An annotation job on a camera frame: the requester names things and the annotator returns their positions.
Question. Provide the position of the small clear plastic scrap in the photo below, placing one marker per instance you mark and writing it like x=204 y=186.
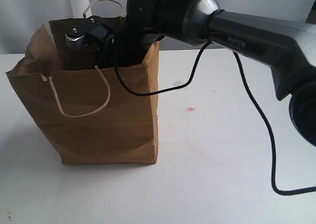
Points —
x=180 y=85

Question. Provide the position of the white backdrop curtain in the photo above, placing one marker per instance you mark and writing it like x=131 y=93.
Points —
x=78 y=7

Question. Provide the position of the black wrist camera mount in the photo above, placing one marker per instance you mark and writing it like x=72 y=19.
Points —
x=92 y=31

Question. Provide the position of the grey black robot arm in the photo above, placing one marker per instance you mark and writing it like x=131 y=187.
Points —
x=288 y=48

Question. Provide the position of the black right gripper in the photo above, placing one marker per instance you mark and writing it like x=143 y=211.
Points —
x=132 y=42

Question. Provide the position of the brown paper bag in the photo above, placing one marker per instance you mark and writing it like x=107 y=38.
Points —
x=89 y=114

